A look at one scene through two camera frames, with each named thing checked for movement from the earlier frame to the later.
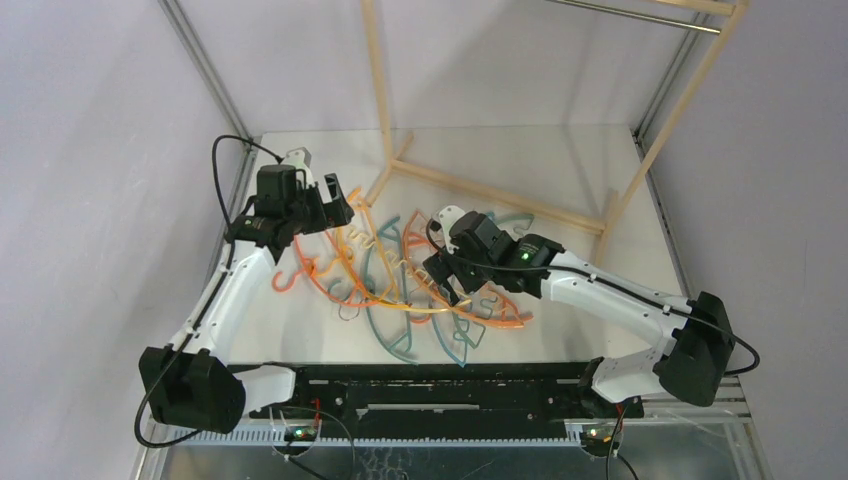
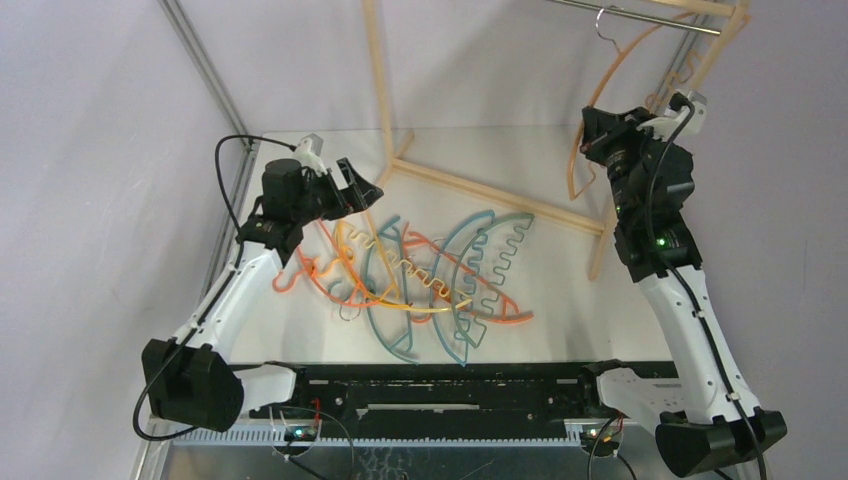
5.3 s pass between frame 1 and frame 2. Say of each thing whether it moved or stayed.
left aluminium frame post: stayed
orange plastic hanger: stayed
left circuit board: stayed
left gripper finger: moved
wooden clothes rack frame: stayed
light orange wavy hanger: moved
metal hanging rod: stayed
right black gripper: moved
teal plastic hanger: stayed
